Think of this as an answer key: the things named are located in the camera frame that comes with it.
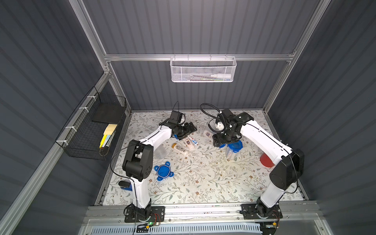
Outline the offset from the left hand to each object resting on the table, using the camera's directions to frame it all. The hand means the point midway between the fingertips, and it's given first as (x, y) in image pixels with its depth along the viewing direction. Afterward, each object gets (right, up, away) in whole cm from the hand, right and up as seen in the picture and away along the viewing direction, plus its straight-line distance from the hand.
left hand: (196, 133), depth 91 cm
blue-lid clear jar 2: (+7, 0, -7) cm, 10 cm away
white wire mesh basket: (+6, +52, +32) cm, 62 cm away
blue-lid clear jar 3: (+22, -8, -7) cm, 24 cm away
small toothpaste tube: (0, -7, +10) cm, 12 cm away
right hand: (+14, -5, -10) cm, 18 cm away
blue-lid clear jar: (-23, -13, +3) cm, 26 cm away
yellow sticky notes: (-46, +1, -17) cm, 49 cm away
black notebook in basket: (-47, +12, -11) cm, 49 cm away
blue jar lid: (-20, -23, -3) cm, 31 cm away
